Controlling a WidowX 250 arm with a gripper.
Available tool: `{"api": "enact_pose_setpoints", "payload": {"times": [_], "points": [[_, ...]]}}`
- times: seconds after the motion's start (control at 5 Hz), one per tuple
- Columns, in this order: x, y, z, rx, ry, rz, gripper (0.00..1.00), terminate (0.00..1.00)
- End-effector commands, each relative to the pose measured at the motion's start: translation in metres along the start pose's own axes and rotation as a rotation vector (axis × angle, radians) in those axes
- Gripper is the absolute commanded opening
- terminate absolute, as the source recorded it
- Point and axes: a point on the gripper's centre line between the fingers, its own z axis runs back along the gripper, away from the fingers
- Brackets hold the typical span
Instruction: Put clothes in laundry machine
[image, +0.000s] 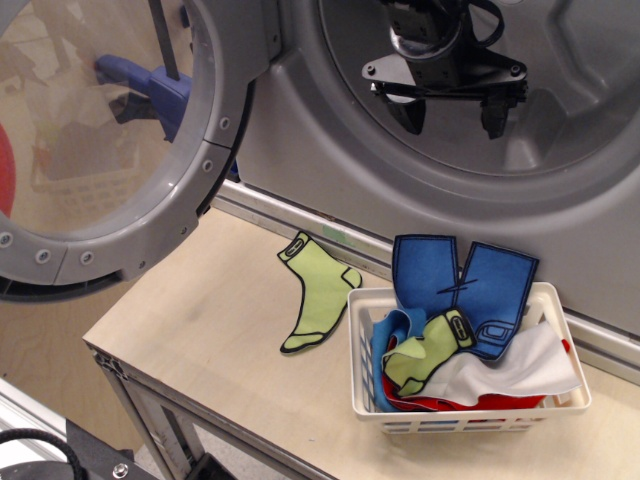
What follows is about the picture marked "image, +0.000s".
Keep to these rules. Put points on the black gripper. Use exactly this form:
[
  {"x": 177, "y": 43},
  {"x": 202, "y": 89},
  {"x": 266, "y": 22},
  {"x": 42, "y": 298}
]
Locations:
[{"x": 449, "y": 65}]

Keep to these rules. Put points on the blue felt pants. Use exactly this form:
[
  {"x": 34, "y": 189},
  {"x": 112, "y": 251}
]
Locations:
[{"x": 491, "y": 289}]

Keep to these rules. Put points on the white plastic laundry basket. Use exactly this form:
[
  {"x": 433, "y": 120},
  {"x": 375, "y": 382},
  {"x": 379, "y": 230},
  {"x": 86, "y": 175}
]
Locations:
[{"x": 367, "y": 306}]

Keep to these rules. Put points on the blue felt cloth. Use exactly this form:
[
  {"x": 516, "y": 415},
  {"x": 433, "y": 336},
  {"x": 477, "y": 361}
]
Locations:
[{"x": 398, "y": 325}]

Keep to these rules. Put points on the green felt sock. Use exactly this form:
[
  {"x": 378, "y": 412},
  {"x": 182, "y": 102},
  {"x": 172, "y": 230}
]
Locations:
[
  {"x": 410, "y": 364},
  {"x": 325, "y": 286}
]

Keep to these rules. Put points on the white felt cloth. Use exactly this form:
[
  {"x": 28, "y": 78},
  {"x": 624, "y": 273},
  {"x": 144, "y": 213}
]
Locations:
[{"x": 535, "y": 363}]

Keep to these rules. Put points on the red felt garment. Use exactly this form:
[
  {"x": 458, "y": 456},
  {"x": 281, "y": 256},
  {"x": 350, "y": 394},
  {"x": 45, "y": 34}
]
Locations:
[{"x": 490, "y": 402}]

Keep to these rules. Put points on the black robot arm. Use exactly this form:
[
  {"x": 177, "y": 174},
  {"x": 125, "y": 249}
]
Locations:
[{"x": 485, "y": 18}]

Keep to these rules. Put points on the black robot base bottom left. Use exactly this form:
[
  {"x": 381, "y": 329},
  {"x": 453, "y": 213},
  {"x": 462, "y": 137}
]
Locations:
[{"x": 62, "y": 451}]

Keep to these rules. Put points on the grey round machine door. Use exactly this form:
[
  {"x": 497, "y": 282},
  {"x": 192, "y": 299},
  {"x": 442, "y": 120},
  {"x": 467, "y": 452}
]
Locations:
[{"x": 97, "y": 202}]

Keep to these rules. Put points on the green felt sock on table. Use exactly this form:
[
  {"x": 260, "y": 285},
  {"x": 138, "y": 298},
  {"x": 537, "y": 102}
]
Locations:
[{"x": 325, "y": 286}]

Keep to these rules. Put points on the blue clamp behind door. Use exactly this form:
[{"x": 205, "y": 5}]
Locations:
[{"x": 152, "y": 95}]

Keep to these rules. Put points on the red round object behind door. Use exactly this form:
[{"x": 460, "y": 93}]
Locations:
[{"x": 8, "y": 174}]

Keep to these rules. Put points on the aluminium table frame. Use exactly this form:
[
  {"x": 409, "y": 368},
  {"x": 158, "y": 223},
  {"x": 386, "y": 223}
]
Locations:
[{"x": 169, "y": 425}]

